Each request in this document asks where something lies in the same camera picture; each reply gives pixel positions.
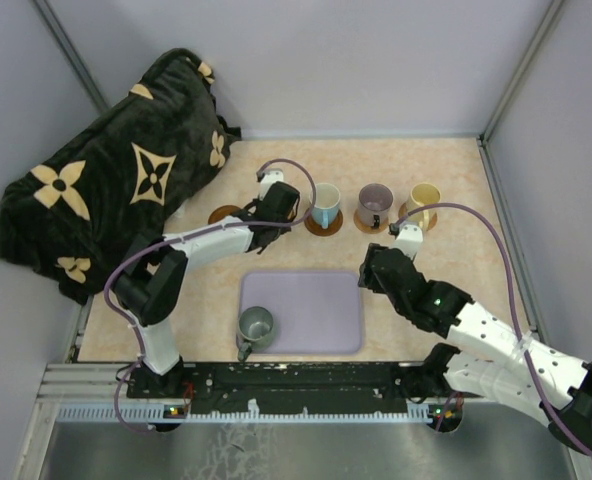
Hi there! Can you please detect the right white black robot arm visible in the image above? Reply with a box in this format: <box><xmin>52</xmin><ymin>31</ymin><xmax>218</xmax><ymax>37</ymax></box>
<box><xmin>359</xmin><ymin>244</ymin><xmax>592</xmax><ymax>456</ymax></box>

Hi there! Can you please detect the lavender plastic tray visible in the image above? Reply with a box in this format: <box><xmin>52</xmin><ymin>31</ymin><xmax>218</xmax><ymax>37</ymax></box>
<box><xmin>239</xmin><ymin>270</ymin><xmax>364</xmax><ymax>356</ymax></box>

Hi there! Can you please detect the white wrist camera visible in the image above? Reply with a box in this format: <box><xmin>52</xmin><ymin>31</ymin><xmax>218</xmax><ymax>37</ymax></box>
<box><xmin>258</xmin><ymin>169</ymin><xmax>284</xmax><ymax>200</ymax></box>
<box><xmin>393</xmin><ymin>223</ymin><xmax>424</xmax><ymax>261</ymax></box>

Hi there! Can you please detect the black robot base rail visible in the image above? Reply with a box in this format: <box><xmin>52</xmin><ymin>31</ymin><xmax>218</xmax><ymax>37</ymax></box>
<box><xmin>125</xmin><ymin>360</ymin><xmax>482</xmax><ymax>416</ymax></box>

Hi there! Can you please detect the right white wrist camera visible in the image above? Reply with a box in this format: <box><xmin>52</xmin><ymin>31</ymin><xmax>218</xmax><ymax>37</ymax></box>
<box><xmin>393</xmin><ymin>223</ymin><xmax>424</xmax><ymax>261</ymax></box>

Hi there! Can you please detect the purple transparent mug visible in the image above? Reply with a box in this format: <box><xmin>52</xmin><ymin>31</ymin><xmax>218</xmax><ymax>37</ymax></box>
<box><xmin>357</xmin><ymin>183</ymin><xmax>394</xmax><ymax>227</ymax></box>

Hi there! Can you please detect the cream yellow ceramic mug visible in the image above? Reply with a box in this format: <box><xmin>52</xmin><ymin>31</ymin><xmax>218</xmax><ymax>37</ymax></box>
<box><xmin>404</xmin><ymin>183</ymin><xmax>441</xmax><ymax>231</ymax></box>

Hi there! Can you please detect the light woven rattan coaster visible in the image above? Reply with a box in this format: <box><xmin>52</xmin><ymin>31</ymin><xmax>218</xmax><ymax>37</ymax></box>
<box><xmin>353</xmin><ymin>211</ymin><xmax>388</xmax><ymax>234</ymax></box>

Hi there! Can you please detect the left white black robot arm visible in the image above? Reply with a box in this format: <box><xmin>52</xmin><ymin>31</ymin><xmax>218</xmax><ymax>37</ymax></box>
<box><xmin>104</xmin><ymin>181</ymin><xmax>300</xmax><ymax>397</ymax></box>

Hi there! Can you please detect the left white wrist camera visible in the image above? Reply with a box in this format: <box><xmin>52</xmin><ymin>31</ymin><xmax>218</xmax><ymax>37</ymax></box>
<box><xmin>258</xmin><ymin>169</ymin><xmax>284</xmax><ymax>200</ymax></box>

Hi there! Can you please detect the grey ceramic mug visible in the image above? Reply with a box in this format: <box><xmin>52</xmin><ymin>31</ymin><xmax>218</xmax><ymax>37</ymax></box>
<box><xmin>236</xmin><ymin>306</ymin><xmax>278</xmax><ymax>362</ymax></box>

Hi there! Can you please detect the white mug blue handle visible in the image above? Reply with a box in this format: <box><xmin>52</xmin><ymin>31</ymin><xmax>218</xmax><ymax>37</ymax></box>
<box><xmin>309</xmin><ymin>183</ymin><xmax>341</xmax><ymax>229</ymax></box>

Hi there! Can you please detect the dark brown wooden coaster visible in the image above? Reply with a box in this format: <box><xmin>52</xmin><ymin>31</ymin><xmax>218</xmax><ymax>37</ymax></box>
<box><xmin>207</xmin><ymin>205</ymin><xmax>240</xmax><ymax>225</ymax></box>

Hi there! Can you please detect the black floral plush blanket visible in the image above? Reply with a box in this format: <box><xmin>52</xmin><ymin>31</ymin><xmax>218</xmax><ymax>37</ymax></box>
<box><xmin>0</xmin><ymin>48</ymin><xmax>241</xmax><ymax>303</ymax></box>

